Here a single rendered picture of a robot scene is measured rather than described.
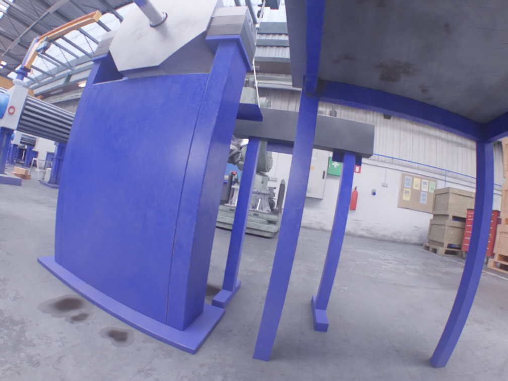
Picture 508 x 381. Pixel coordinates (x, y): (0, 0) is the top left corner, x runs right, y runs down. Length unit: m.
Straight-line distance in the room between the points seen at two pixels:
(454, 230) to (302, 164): 4.75
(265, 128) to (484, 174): 0.87
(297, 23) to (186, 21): 0.50
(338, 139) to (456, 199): 4.40
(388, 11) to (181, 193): 0.65
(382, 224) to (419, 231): 1.16
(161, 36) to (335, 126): 0.78
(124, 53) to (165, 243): 0.74
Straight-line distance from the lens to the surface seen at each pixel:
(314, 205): 5.80
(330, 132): 1.00
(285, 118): 1.01
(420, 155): 6.87
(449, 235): 5.11
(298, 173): 0.58
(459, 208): 5.26
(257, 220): 2.93
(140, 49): 0.96
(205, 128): 0.66
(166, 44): 0.89
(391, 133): 6.68
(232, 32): 0.80
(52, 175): 4.85
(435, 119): 0.77
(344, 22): 0.51
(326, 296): 1.03
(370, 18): 0.50
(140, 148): 0.76
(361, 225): 6.00
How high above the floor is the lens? 0.46
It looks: 2 degrees up
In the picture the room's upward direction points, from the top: 10 degrees clockwise
